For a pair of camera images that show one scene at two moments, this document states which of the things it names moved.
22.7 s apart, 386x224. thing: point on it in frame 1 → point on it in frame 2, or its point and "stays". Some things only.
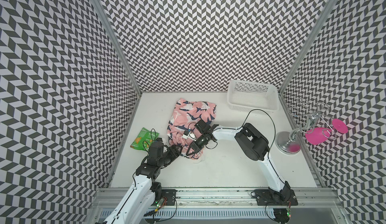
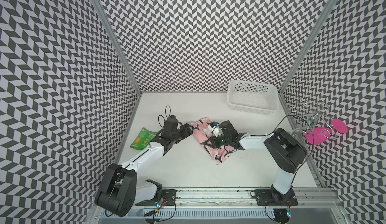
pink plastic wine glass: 318,135 stays
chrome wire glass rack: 289,143 stays
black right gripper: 196,147 → 213,144
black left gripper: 174,152 → 186,131
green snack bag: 143,139 stays
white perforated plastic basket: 253,96 stays
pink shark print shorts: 185,114 → 199,127
